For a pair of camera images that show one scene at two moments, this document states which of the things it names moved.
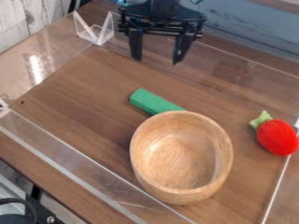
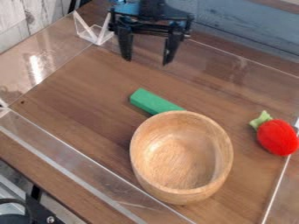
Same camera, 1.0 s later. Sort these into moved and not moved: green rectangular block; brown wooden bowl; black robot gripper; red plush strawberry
Moved: black robot gripper
Not moved: red plush strawberry; green rectangular block; brown wooden bowl
